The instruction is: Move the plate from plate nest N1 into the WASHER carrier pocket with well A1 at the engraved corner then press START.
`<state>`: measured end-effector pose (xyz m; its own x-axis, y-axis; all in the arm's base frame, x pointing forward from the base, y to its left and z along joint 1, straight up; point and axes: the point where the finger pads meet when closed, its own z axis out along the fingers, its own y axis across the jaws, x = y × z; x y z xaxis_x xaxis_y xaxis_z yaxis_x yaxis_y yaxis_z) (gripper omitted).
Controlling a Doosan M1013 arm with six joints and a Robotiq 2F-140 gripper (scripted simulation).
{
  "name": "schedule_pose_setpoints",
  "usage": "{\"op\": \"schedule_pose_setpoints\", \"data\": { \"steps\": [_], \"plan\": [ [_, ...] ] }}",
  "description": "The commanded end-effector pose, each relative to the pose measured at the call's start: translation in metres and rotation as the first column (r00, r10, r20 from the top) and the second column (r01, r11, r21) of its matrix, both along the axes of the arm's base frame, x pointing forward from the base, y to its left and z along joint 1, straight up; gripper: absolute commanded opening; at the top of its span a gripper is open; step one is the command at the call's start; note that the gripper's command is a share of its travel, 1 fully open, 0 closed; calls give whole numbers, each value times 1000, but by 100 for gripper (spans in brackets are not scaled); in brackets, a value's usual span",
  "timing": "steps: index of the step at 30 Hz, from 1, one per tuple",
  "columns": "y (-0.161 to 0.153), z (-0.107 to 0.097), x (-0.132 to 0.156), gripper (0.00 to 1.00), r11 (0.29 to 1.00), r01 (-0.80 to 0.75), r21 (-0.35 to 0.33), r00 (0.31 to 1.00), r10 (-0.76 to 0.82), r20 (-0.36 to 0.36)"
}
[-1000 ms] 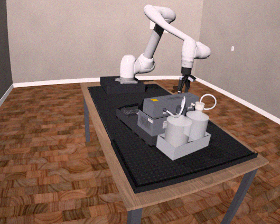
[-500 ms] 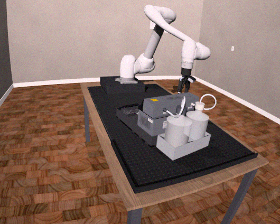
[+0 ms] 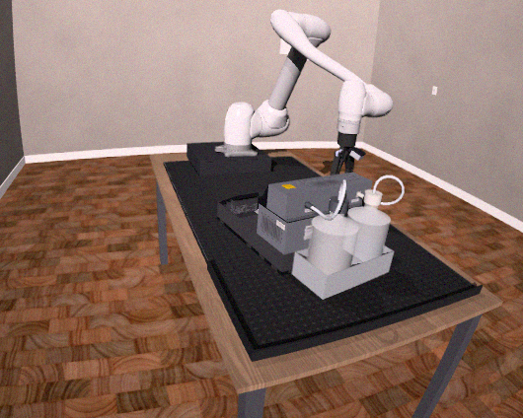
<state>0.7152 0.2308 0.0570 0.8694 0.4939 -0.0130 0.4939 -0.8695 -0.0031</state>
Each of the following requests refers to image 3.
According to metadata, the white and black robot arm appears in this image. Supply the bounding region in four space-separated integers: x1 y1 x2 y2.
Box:
214 10 393 157

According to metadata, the white plastic bottle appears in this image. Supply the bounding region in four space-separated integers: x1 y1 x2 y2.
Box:
306 196 359 275
346 189 391 262

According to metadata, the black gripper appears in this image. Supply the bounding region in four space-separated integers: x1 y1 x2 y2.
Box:
330 132 357 175

